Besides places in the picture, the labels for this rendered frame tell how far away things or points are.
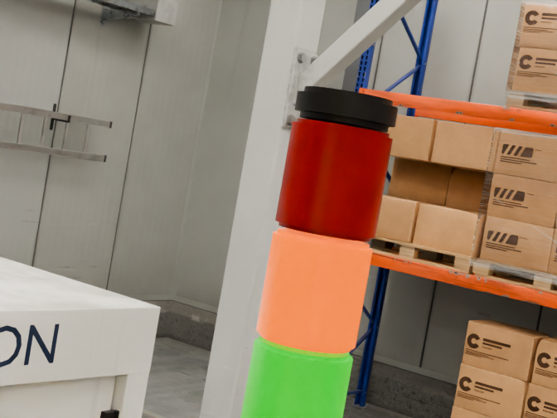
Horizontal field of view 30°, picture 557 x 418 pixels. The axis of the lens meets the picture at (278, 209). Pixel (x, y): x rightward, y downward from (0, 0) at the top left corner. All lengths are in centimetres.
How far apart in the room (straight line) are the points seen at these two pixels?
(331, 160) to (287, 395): 11
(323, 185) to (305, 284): 5
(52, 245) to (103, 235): 70
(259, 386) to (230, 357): 262
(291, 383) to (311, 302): 4
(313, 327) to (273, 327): 2
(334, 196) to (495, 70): 981
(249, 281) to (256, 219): 18
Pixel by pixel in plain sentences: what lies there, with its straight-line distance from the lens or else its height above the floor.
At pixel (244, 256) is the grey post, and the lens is 309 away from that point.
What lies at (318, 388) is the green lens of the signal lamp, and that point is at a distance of 50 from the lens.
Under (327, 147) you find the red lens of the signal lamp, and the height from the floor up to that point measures 231.
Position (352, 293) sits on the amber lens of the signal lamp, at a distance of 50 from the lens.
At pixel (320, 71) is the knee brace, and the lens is 303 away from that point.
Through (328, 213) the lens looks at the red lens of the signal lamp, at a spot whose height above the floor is 228.
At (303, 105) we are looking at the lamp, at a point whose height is 233.
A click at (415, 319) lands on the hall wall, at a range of 1048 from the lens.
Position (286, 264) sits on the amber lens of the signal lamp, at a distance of 49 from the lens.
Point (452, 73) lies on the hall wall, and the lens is 1048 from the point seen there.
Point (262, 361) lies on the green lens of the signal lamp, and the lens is 51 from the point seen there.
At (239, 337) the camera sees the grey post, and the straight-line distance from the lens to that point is 310.
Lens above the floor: 231
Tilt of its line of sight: 3 degrees down
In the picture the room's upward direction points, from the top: 10 degrees clockwise
